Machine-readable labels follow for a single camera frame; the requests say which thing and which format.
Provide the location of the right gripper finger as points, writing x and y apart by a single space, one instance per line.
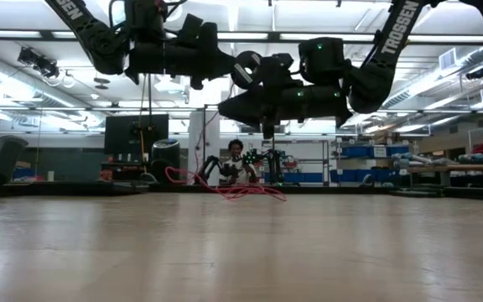
268 128
245 109

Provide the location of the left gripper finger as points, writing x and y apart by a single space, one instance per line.
196 83
209 38

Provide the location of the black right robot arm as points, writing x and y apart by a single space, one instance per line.
396 29

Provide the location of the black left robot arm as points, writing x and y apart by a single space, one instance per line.
99 42

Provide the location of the person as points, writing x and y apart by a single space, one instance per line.
236 147

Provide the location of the shelf with blue bins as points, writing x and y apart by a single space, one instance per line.
369 151

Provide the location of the black monitor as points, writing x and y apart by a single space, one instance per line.
136 134

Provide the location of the black overhead light beam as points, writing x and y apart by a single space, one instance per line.
15 35

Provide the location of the wooden workbench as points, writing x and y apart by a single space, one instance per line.
468 168

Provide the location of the blue grey office chair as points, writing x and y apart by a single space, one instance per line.
8 157

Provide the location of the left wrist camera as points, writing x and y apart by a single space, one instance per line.
191 27

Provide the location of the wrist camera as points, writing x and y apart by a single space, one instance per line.
191 27
277 69

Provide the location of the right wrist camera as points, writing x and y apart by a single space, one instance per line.
277 69

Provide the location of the black gantry frame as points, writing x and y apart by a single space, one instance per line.
204 138

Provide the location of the black overhead camera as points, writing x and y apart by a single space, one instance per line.
40 63

